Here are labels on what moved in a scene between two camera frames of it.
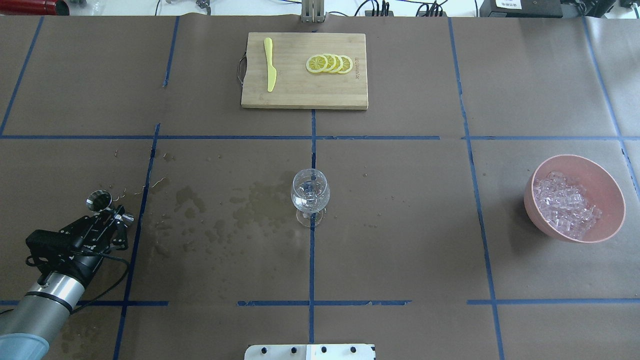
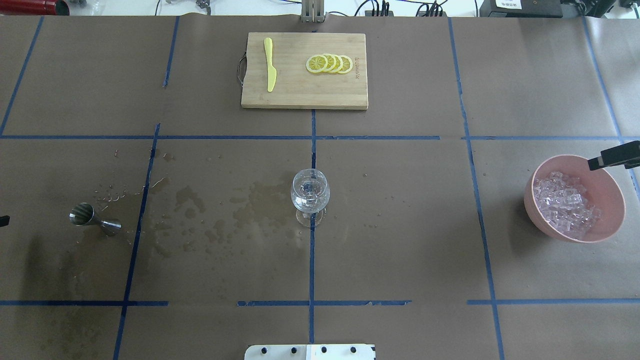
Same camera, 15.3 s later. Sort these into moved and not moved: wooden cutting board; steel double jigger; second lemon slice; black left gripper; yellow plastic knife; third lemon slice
Moved: black left gripper; steel double jigger
Not moved: second lemon slice; wooden cutting board; third lemon slice; yellow plastic knife
